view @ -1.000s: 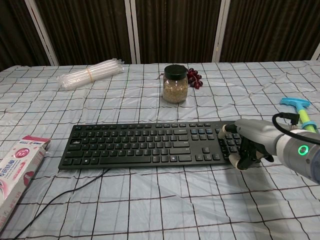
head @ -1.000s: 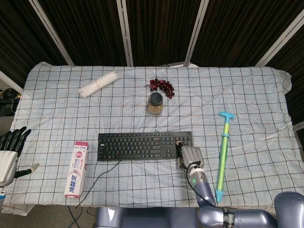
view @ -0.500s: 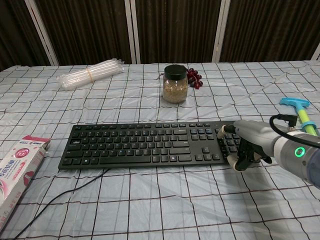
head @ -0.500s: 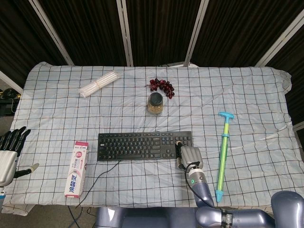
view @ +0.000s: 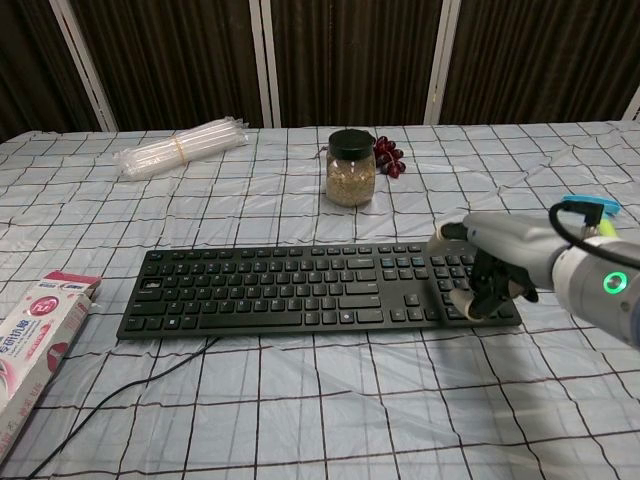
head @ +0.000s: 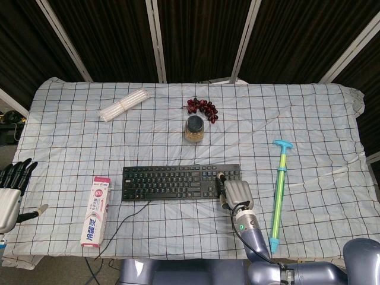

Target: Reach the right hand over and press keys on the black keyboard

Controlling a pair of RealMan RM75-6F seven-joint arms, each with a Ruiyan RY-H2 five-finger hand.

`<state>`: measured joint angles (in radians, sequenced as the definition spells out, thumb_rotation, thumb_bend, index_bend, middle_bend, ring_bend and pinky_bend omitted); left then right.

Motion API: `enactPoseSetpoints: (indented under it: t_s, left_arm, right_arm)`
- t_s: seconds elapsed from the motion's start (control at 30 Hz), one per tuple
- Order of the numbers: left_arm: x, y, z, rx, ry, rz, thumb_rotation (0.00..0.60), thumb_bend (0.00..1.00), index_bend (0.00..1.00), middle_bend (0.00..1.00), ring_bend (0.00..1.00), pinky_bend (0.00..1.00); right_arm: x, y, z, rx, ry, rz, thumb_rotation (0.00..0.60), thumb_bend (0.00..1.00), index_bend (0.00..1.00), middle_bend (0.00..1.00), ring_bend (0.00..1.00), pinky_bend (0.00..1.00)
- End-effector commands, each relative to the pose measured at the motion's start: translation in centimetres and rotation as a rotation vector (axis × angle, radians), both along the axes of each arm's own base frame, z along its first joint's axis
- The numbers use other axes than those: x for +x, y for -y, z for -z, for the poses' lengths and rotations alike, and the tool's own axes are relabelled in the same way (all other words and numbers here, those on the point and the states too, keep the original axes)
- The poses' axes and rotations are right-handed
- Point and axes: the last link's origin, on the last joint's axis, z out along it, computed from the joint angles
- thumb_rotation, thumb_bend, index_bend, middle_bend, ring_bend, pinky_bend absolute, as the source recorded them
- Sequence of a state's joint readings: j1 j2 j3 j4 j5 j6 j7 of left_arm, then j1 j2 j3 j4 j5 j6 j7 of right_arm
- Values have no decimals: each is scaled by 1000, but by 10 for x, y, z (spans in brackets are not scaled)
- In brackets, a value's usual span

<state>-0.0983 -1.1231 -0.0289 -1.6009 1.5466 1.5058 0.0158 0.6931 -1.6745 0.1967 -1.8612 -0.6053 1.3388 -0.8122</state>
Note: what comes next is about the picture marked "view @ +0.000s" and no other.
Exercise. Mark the white partition post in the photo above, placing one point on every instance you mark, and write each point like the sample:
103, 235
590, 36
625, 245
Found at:
82, 65
632, 107
265, 62
442, 60

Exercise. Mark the grain jar with black lid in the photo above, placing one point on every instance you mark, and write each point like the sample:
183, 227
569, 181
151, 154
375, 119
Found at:
350, 175

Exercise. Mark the checked light blue tablecloth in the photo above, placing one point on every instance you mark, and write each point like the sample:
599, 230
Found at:
320, 410

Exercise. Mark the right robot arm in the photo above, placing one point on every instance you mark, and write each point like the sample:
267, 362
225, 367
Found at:
600, 285

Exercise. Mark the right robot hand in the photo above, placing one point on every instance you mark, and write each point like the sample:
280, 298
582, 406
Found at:
515, 247

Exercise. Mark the black keyboard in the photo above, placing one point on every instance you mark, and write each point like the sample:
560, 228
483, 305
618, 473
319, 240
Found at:
280, 295

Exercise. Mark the bunch of red grapes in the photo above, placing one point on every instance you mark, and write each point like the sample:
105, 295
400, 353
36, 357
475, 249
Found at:
390, 157

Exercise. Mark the blue green toy water pump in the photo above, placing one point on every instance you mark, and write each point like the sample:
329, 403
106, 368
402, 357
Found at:
602, 205

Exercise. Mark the bundle of clear straws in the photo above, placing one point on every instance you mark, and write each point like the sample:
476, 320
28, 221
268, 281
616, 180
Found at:
175, 147

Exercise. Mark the pink white toothpaste box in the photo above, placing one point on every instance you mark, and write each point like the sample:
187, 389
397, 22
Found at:
40, 345

